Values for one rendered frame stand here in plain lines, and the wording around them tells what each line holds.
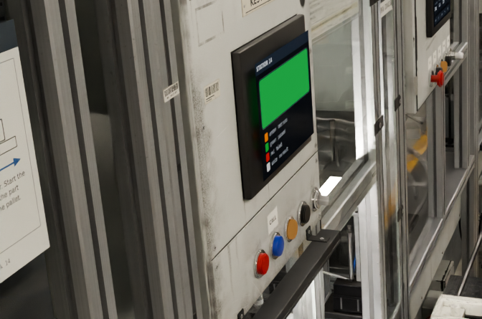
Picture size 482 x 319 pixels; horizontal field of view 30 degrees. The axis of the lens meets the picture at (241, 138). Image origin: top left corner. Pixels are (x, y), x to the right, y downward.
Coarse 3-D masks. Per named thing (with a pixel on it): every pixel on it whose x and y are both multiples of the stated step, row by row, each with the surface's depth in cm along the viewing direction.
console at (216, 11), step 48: (192, 0) 102; (240, 0) 115; (288, 0) 131; (192, 48) 103; (240, 48) 115; (192, 96) 104; (240, 96) 114; (192, 144) 108; (240, 144) 117; (192, 192) 110; (240, 192) 118; (288, 192) 135; (240, 240) 119; (288, 240) 135; (240, 288) 120
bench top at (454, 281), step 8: (448, 280) 272; (456, 280) 271; (472, 280) 270; (480, 280) 270; (448, 288) 267; (456, 288) 266; (464, 288) 266; (472, 288) 266; (480, 288) 265; (464, 296) 262; (472, 296) 261; (480, 296) 261
